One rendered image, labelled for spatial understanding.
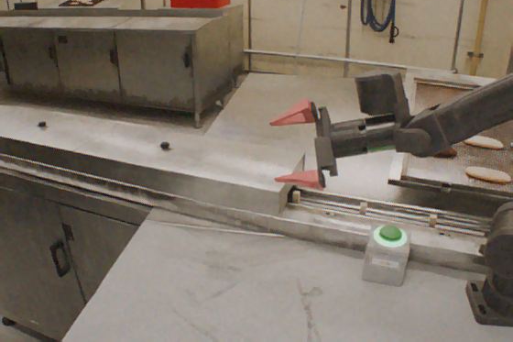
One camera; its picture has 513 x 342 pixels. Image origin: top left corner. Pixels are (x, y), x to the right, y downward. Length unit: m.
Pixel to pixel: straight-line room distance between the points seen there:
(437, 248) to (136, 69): 3.10
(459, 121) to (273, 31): 4.21
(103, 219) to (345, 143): 0.65
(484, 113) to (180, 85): 2.96
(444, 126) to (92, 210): 0.82
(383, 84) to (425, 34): 3.85
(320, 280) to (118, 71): 3.18
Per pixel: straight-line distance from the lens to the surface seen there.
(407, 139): 0.63
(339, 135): 0.66
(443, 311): 0.74
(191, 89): 3.35
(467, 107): 0.61
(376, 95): 0.65
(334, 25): 4.56
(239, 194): 0.83
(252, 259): 0.79
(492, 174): 0.99
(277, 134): 1.27
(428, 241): 0.80
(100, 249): 1.17
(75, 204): 1.13
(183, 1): 4.21
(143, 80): 3.59
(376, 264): 0.73
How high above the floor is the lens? 1.32
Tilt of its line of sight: 25 degrees down
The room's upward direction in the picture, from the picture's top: straight up
